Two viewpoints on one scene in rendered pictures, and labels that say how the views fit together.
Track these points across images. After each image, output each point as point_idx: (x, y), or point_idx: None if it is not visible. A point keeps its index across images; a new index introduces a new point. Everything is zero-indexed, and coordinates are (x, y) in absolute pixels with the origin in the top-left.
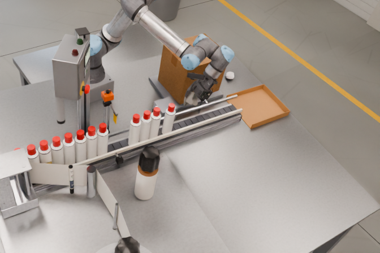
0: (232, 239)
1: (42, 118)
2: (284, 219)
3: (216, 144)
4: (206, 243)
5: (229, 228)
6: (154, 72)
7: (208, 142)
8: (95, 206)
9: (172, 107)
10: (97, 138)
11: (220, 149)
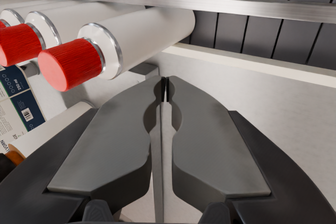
0: (179, 214)
1: None
2: None
3: (333, 132)
4: (137, 203)
5: (186, 210)
6: None
7: (316, 109)
8: (41, 87)
9: (55, 88)
10: None
11: (321, 148)
